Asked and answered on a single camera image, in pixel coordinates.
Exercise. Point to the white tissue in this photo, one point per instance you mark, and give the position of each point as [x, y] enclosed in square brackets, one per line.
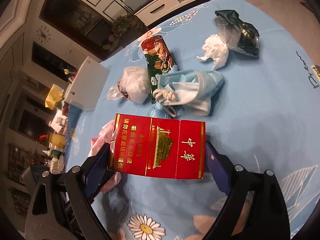
[215, 50]

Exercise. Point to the wall clock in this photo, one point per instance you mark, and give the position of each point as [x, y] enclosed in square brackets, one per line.
[43, 33]

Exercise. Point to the red green snack packet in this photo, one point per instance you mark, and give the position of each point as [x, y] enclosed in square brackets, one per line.
[157, 60]

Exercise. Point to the dark green packet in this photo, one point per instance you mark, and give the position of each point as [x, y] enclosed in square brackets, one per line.
[246, 35]

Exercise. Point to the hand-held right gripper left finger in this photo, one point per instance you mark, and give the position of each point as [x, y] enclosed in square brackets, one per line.
[96, 170]

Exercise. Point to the dark display cabinet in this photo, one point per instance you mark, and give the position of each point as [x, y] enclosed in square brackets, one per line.
[72, 12]

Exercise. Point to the yellow paper bag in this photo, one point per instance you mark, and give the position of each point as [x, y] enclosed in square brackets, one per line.
[53, 96]

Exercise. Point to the pink packet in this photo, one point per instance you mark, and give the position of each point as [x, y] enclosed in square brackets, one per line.
[102, 140]

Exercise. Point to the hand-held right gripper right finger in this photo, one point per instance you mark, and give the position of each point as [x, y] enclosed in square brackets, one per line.
[218, 170]

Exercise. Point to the clear plastic bag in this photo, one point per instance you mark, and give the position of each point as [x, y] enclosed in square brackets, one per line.
[225, 33]

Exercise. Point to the blue face mask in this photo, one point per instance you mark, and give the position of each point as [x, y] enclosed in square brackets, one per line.
[192, 90]

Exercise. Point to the cluster of potted plants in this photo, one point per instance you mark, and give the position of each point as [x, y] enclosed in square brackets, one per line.
[125, 26]

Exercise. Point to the white television cabinet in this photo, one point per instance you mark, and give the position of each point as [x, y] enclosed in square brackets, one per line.
[165, 5]

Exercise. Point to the blue floral blanket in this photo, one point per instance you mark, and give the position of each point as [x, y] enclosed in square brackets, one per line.
[250, 117]

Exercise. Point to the red cigarette pack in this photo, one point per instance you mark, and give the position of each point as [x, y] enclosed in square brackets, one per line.
[155, 147]

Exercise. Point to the white plastic bag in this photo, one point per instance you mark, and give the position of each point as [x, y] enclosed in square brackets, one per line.
[135, 85]

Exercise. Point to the white box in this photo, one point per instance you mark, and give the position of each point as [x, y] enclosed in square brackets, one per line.
[87, 82]

